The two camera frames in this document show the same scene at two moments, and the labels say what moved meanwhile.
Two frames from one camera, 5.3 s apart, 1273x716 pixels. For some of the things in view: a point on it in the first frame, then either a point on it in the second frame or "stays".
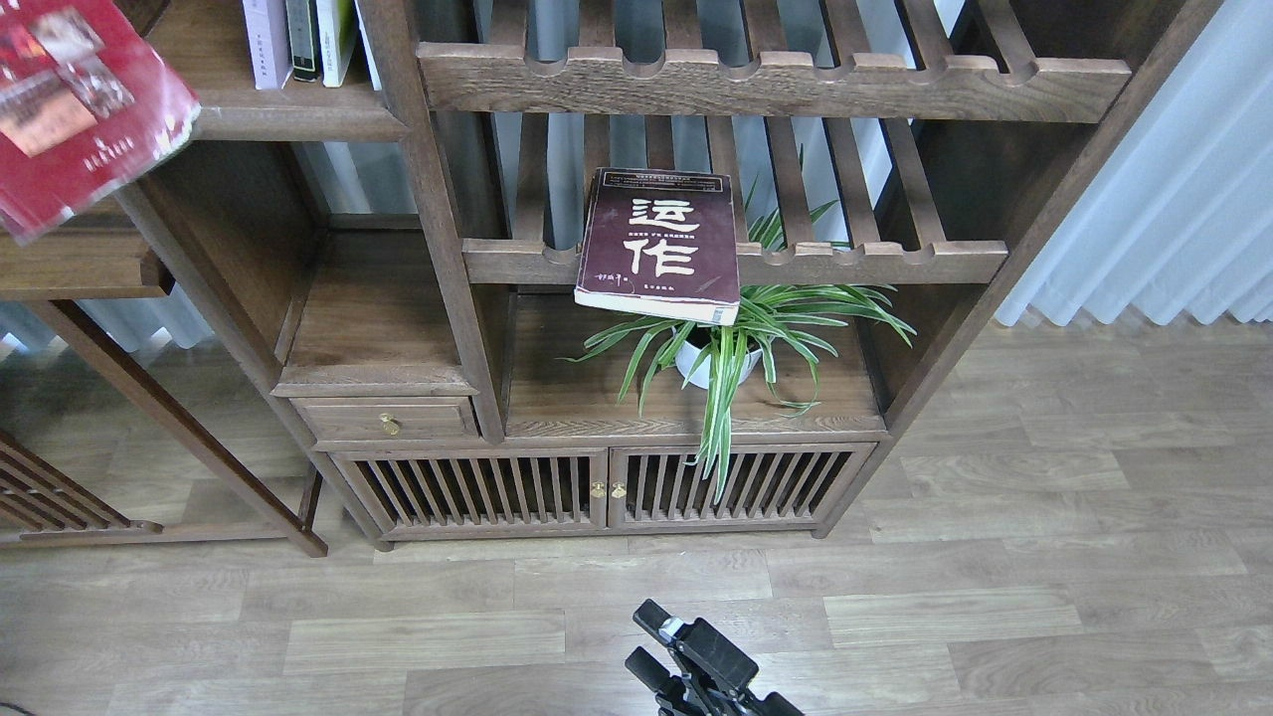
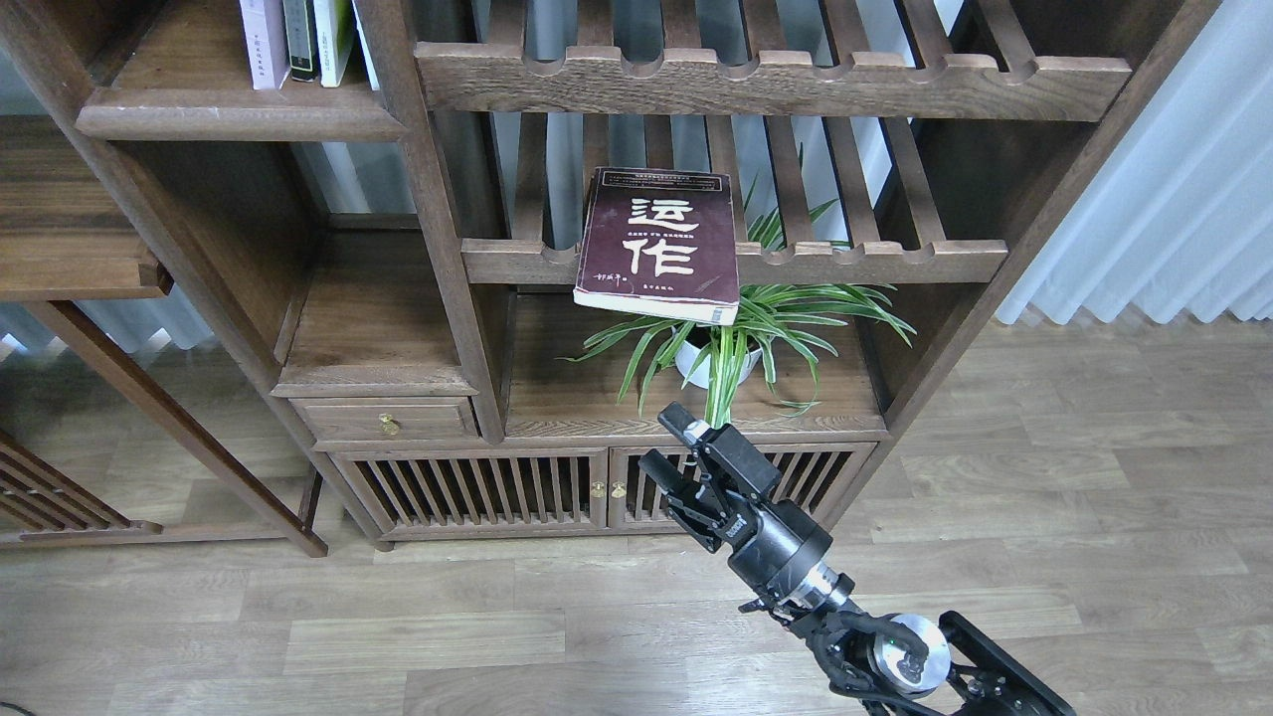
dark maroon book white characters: (661, 242) stays
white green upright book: (337, 31) stays
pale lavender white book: (270, 42) stays
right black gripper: (704, 692) -> (772, 547)
